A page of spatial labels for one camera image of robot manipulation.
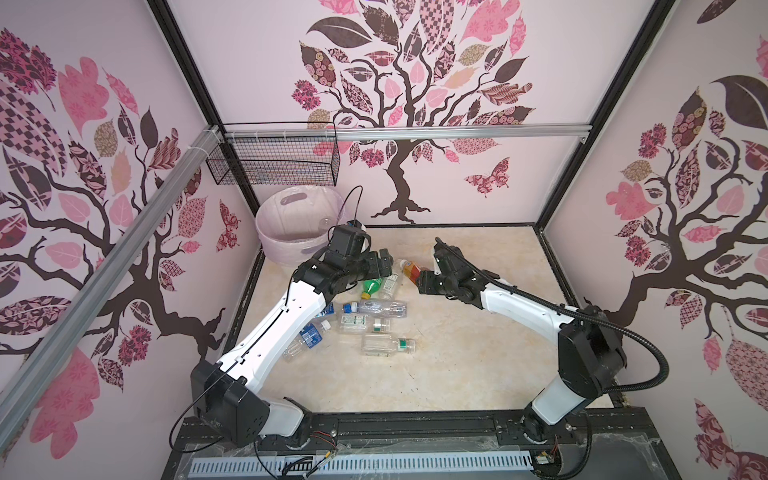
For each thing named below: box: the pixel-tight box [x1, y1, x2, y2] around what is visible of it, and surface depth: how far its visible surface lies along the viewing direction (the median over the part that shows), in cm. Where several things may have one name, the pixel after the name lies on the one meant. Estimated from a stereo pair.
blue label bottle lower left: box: [282, 323, 323, 361], surface depth 87 cm
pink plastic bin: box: [256, 186, 345, 266], surface depth 95 cm
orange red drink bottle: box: [400, 259, 421, 285], surface depth 91 cm
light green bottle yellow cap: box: [361, 278, 383, 300], surface depth 99 cm
